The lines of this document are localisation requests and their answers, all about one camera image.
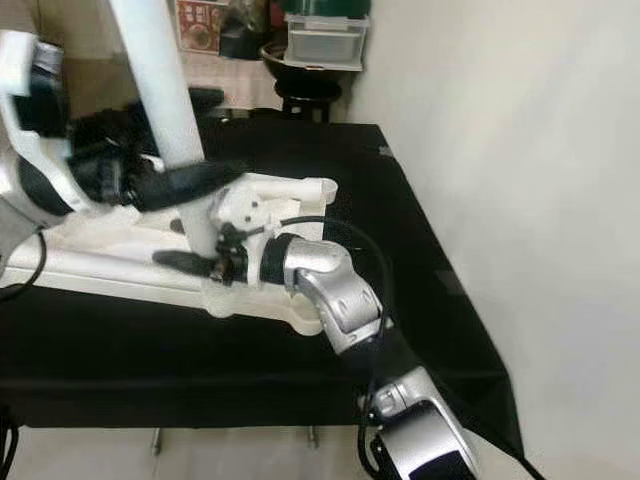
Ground black plastic bag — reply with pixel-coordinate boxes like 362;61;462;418
222;0;286;59

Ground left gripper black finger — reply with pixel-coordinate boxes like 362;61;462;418
135;160;246;213
72;88;223;153

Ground green pot lid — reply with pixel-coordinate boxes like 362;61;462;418
282;0;371;19

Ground white plastic children table top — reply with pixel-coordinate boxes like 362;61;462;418
5;172;339;336

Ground black wok pan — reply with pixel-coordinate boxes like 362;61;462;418
260;42;346;101

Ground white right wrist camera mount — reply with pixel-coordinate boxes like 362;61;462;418
212;188;279;296

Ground black round stool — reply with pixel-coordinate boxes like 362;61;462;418
275;95;336;123

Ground red printed cardboard box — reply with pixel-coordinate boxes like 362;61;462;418
175;0;229;53

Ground clear plastic storage box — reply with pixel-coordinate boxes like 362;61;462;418
285;15;368;71

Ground pale patterned cloth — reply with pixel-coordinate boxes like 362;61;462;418
80;50;296;116

